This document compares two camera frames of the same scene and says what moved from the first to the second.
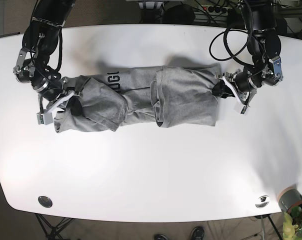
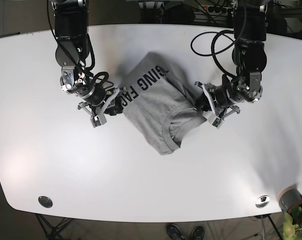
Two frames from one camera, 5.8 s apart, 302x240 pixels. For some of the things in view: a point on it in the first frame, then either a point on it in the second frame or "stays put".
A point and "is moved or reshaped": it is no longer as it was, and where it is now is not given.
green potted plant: [297, 223] stays put
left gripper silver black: [242, 85] -> [217, 98]
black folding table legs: [50, 231] stays put
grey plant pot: [290, 197] stays put
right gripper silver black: [53, 97] -> [97, 112]
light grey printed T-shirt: [161, 96] is moved or reshaped
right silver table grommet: [262, 201] stays put
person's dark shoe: [160, 236] -> [174, 232]
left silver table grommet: [45, 201] stays put
